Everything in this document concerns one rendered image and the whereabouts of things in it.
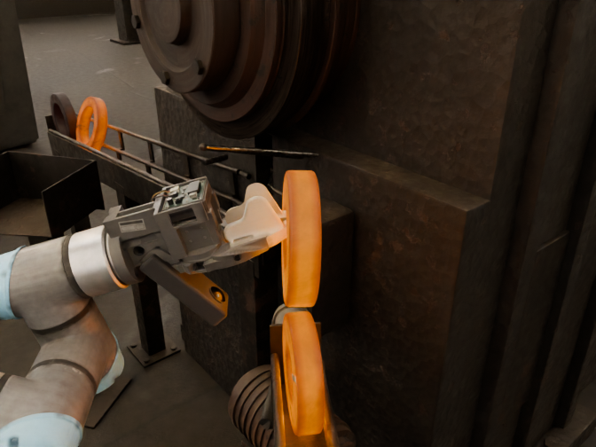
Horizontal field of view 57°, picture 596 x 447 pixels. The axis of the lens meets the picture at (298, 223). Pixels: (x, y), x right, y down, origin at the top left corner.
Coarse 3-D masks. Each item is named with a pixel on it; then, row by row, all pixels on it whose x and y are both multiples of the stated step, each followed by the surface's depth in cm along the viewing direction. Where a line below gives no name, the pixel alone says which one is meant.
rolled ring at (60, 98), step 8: (56, 96) 185; (64, 96) 185; (56, 104) 190; (64, 104) 183; (56, 112) 194; (64, 112) 183; (72, 112) 184; (56, 120) 195; (64, 120) 196; (72, 120) 184; (56, 128) 196; (64, 128) 196; (72, 128) 184; (72, 136) 186
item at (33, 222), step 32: (0, 160) 141; (32, 160) 142; (64, 160) 140; (0, 192) 143; (32, 192) 147; (64, 192) 127; (96, 192) 139; (0, 224) 134; (32, 224) 132; (64, 224) 129; (128, 384) 168; (96, 416) 156
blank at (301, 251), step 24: (288, 192) 57; (312, 192) 57; (288, 216) 56; (312, 216) 56; (288, 240) 56; (312, 240) 55; (288, 264) 56; (312, 264) 56; (288, 288) 57; (312, 288) 57
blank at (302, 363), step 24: (288, 312) 73; (288, 336) 70; (312, 336) 67; (288, 360) 75; (312, 360) 65; (288, 384) 74; (312, 384) 64; (288, 408) 76; (312, 408) 65; (312, 432) 68
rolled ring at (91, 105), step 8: (88, 104) 177; (96, 104) 173; (104, 104) 175; (80, 112) 182; (88, 112) 181; (96, 112) 172; (104, 112) 173; (80, 120) 182; (88, 120) 183; (96, 120) 172; (104, 120) 172; (80, 128) 182; (88, 128) 184; (96, 128) 171; (104, 128) 172; (80, 136) 182; (88, 136) 183; (96, 136) 172; (104, 136) 173; (88, 144) 175; (96, 144) 173
